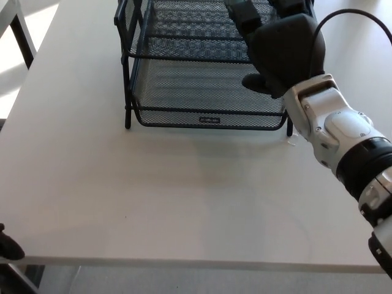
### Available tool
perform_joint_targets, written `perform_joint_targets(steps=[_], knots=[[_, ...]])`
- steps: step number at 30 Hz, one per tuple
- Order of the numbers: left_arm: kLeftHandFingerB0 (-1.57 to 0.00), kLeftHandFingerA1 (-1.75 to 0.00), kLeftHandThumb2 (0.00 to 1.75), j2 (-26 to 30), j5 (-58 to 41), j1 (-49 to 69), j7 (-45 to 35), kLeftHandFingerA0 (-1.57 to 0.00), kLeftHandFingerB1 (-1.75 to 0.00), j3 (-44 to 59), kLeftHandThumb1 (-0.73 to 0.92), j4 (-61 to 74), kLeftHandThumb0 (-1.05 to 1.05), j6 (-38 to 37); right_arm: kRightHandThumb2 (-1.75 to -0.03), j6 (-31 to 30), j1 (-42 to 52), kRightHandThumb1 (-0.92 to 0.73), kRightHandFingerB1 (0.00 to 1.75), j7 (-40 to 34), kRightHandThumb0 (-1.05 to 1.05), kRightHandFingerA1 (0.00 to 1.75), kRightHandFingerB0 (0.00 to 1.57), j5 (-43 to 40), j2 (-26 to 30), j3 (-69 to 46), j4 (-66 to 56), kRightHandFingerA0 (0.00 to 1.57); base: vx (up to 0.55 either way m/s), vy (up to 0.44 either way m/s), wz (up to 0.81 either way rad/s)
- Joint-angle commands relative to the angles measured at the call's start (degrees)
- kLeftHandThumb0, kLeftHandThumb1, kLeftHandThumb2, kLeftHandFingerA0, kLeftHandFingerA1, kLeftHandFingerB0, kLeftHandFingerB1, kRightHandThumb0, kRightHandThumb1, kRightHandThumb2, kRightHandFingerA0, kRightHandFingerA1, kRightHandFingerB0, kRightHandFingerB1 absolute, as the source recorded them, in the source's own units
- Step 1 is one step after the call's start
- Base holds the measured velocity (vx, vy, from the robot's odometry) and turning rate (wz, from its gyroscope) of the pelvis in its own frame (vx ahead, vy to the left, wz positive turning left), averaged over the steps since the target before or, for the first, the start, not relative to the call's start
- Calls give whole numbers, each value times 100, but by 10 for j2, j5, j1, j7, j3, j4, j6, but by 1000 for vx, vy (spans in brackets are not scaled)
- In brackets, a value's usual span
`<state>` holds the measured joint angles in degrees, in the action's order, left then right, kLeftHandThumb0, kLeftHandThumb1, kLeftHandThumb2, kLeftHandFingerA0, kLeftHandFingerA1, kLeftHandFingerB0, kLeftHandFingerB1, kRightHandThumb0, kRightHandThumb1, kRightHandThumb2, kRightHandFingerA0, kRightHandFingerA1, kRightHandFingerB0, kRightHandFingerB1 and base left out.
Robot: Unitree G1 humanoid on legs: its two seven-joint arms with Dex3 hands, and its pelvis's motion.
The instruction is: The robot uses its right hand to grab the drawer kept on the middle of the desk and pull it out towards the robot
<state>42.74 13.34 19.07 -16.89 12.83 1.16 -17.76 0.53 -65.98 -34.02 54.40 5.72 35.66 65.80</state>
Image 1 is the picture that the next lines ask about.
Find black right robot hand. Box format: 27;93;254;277
226;0;327;99

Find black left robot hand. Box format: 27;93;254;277
0;222;26;262

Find black mesh drawer without label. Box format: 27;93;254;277
126;0;261;64

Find dark desk support leg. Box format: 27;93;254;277
0;262;45;294

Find black mesh drawer with label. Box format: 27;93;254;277
129;57;289;130

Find white side table black legs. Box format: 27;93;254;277
0;0;37;70

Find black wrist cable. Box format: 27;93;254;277
309;8;392;78

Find black wire organizer frame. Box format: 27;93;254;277
113;0;315;137

